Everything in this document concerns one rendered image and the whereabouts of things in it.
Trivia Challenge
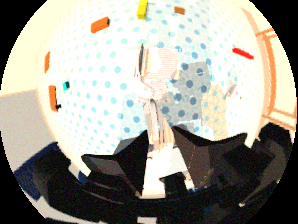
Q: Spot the small teal cube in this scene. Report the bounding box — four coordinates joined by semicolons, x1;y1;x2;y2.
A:
63;81;71;91

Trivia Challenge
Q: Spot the yellow rectangular bar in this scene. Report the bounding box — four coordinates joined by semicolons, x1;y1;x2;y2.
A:
136;0;148;19

